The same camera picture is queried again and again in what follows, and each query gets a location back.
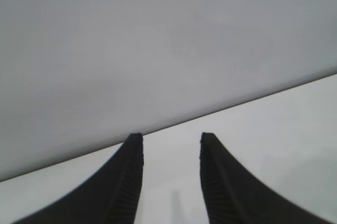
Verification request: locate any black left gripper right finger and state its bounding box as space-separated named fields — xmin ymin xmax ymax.
xmin=199 ymin=131 xmax=334 ymax=224

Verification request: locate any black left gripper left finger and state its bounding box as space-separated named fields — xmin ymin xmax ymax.
xmin=9 ymin=133 xmax=145 ymax=224

